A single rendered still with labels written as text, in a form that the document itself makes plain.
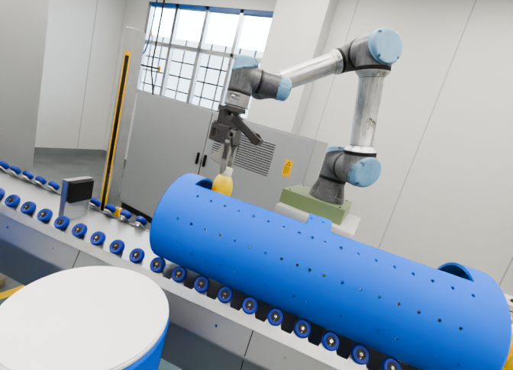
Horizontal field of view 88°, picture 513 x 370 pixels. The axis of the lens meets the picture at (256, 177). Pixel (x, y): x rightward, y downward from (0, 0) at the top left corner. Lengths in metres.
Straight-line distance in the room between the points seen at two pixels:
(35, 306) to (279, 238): 0.50
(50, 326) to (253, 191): 2.07
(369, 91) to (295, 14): 2.81
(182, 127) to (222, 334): 2.38
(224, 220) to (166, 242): 0.18
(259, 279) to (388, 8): 3.53
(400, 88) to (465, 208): 1.47
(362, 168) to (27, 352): 0.94
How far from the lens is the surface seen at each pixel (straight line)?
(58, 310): 0.63
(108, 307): 0.63
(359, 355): 0.83
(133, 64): 1.42
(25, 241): 1.20
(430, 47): 3.70
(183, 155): 2.93
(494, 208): 3.66
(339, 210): 1.09
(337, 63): 1.11
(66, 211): 1.17
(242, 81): 0.84
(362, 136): 1.02
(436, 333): 0.77
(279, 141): 2.36
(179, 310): 0.88
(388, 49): 1.03
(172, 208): 0.77
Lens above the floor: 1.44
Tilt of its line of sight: 11 degrees down
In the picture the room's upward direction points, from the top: 16 degrees clockwise
